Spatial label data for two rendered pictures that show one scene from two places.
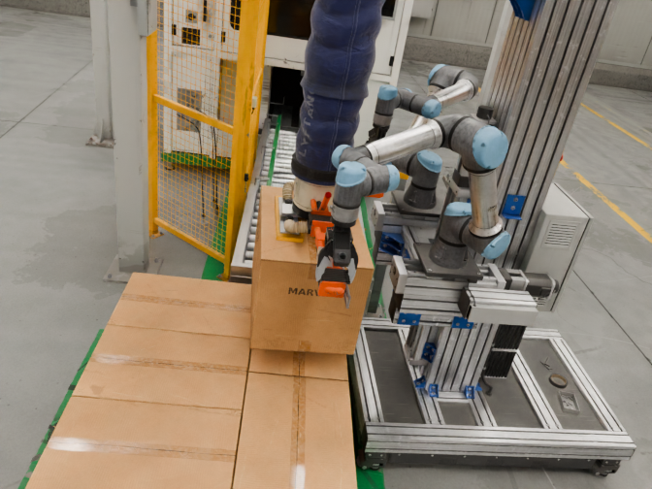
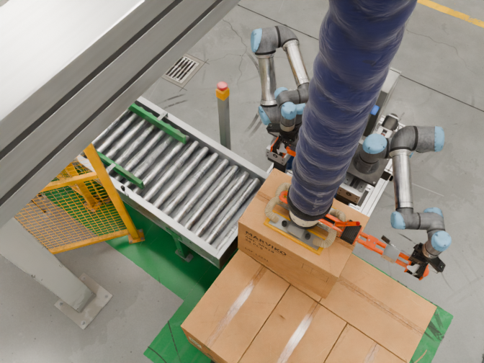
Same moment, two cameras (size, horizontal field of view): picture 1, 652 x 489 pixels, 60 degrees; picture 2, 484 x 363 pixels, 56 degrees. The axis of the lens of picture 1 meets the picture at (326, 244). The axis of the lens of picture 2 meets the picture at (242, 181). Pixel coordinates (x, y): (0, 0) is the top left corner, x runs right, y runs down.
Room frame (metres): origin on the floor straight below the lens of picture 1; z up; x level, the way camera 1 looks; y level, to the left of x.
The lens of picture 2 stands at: (1.55, 1.05, 3.32)
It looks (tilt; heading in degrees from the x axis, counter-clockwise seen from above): 61 degrees down; 312
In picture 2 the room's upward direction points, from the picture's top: straight up
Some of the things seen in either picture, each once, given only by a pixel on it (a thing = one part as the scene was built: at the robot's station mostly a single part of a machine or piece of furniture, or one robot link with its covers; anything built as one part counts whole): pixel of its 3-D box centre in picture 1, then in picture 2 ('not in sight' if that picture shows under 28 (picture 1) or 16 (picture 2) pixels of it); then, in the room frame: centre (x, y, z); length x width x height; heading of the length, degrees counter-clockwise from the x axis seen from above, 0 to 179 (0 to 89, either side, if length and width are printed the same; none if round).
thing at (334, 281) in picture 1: (330, 281); (416, 268); (1.38, -0.03, 1.20); 0.08 x 0.07 x 0.05; 10
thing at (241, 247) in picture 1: (255, 184); (90, 170); (3.47, 0.53, 0.50); 2.31 x 0.05 x 0.19; 6
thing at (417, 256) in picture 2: (340, 234); (423, 254); (1.41, -0.04, 1.34); 0.09 x 0.08 x 0.12; 10
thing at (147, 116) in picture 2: not in sight; (108, 86); (3.88, -0.02, 0.60); 1.60 x 0.10 x 0.09; 6
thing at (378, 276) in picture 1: (386, 243); (225, 132); (2.96, -0.35, 0.50); 0.07 x 0.07 x 1.00; 6
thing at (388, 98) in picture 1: (386, 100); (288, 113); (2.30, -0.15, 1.51); 0.09 x 0.08 x 0.11; 144
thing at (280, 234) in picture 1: (288, 213); (295, 230); (1.96, 0.16, 1.10); 0.34 x 0.10 x 0.05; 10
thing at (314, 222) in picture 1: (322, 223); (351, 232); (1.73, 0.02, 1.20); 0.10 x 0.08 x 0.06; 100
